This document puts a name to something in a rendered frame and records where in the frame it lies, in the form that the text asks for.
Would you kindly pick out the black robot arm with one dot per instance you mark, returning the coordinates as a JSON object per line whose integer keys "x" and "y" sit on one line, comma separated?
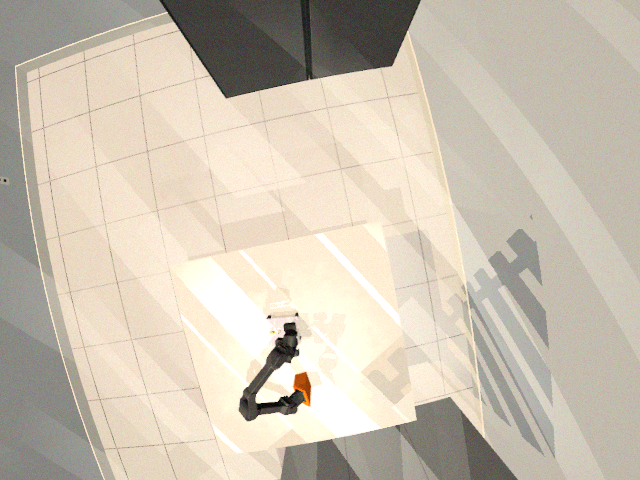
{"x": 283, "y": 351}

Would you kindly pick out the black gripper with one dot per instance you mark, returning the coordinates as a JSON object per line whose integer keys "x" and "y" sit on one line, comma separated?
{"x": 292, "y": 326}

